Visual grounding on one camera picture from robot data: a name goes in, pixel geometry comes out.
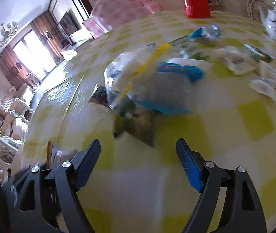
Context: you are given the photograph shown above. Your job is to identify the white ornate sofa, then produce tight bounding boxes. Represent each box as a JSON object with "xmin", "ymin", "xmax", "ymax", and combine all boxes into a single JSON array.
[{"xmin": 0, "ymin": 83, "xmax": 34, "ymax": 149}]

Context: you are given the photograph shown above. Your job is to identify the yellow checkered tablecloth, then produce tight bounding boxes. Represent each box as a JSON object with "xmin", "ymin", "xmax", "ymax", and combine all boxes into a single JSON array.
[{"xmin": 22, "ymin": 10, "xmax": 276, "ymax": 232}]

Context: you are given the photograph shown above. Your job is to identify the red thermos jug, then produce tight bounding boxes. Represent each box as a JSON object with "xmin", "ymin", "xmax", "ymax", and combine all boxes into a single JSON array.
[{"xmin": 184, "ymin": 0, "xmax": 211, "ymax": 18}]

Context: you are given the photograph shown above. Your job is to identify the dark green snack packet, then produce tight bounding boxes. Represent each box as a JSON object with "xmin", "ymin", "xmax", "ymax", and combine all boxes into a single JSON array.
[{"xmin": 113, "ymin": 110, "xmax": 159, "ymax": 147}]

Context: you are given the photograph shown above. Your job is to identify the chandelier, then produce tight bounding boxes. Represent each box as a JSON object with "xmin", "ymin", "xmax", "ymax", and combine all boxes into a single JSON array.
[{"xmin": 0, "ymin": 21, "xmax": 19, "ymax": 47}]

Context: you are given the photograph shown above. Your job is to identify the clear bread slice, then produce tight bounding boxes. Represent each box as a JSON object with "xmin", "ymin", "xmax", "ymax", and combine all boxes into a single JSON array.
[{"xmin": 249, "ymin": 77, "xmax": 276, "ymax": 102}]

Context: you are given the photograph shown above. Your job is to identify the ornate white chair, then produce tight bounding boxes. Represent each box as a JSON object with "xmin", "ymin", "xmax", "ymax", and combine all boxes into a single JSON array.
[{"xmin": 246, "ymin": 0, "xmax": 276, "ymax": 23}]

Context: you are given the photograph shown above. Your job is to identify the pink checkered food cover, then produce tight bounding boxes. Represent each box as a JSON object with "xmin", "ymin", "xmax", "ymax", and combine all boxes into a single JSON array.
[{"xmin": 83, "ymin": 0, "xmax": 162, "ymax": 38}]

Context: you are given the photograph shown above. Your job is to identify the clear bag white pastry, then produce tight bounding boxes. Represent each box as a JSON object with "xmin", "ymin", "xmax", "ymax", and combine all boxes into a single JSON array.
[{"xmin": 217, "ymin": 46, "xmax": 258, "ymax": 76}]

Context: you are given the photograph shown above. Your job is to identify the blue white snack pack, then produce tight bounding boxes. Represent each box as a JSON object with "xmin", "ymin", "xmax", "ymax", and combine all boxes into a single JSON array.
[{"xmin": 104, "ymin": 47, "xmax": 206, "ymax": 115}]

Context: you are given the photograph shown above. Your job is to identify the yellow edged clear bag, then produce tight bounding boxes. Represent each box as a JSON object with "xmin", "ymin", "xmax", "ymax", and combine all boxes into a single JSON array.
[{"xmin": 104, "ymin": 44, "xmax": 172, "ymax": 110}]

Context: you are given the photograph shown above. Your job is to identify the orange white box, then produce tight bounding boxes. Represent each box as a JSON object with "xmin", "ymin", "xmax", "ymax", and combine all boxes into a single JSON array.
[{"xmin": 46, "ymin": 140, "xmax": 78, "ymax": 169}]

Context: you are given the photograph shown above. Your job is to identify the pink black chocolate pack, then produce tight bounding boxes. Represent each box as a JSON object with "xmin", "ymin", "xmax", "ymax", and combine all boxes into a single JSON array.
[{"xmin": 88, "ymin": 84, "xmax": 109, "ymax": 108}]

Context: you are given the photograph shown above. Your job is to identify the blue silver small packet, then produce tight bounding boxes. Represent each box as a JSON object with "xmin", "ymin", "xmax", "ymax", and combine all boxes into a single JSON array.
[{"xmin": 188, "ymin": 25, "xmax": 222, "ymax": 45}]

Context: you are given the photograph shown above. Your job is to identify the wall television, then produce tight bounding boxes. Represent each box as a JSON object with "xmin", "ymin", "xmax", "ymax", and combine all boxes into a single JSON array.
[{"xmin": 59, "ymin": 12, "xmax": 80, "ymax": 36}]

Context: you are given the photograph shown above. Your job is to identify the green white milk packet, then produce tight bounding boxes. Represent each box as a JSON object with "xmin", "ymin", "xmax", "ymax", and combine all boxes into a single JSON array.
[{"xmin": 170, "ymin": 35, "xmax": 210, "ymax": 61}]

